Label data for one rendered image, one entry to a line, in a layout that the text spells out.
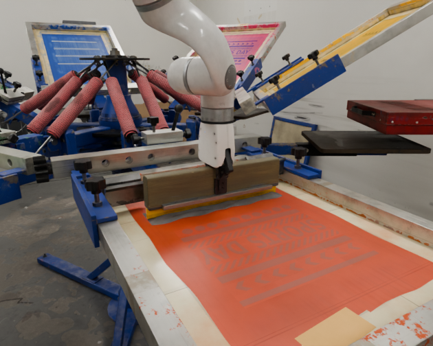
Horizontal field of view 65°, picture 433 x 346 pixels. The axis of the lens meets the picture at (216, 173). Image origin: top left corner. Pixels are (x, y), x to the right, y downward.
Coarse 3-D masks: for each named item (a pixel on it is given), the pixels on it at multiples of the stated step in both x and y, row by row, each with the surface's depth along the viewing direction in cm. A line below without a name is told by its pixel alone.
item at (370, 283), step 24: (312, 216) 78; (336, 216) 78; (360, 240) 68; (384, 240) 68; (360, 264) 60; (384, 264) 60; (408, 264) 60; (432, 264) 60; (360, 288) 54; (384, 288) 54; (408, 288) 54
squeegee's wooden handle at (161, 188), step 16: (256, 160) 87; (272, 160) 88; (144, 176) 74; (160, 176) 74; (176, 176) 75; (192, 176) 77; (208, 176) 80; (240, 176) 84; (256, 176) 87; (272, 176) 89; (144, 192) 75; (160, 192) 75; (176, 192) 76; (192, 192) 79; (208, 192) 81; (160, 208) 76
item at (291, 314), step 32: (160, 224) 74; (192, 224) 74; (192, 256) 62; (192, 288) 54; (224, 288) 54; (320, 288) 54; (224, 320) 47; (256, 320) 47; (288, 320) 47; (320, 320) 47
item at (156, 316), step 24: (168, 168) 102; (312, 192) 91; (336, 192) 84; (384, 216) 73; (408, 216) 70; (120, 240) 61; (432, 240) 65; (120, 264) 54; (144, 264) 54; (144, 288) 48; (144, 312) 43; (168, 312) 43; (408, 312) 43; (432, 312) 43; (144, 336) 44; (168, 336) 40; (384, 336) 40; (408, 336) 40; (432, 336) 40
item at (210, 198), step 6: (258, 186) 87; (264, 186) 87; (270, 186) 88; (228, 192) 83; (234, 192) 83; (240, 192) 84; (246, 192) 85; (252, 192) 86; (192, 198) 79; (198, 198) 79; (204, 198) 79; (210, 198) 80; (216, 198) 81; (222, 198) 82; (168, 204) 76; (174, 204) 76; (180, 204) 76; (186, 204) 77; (192, 204) 78
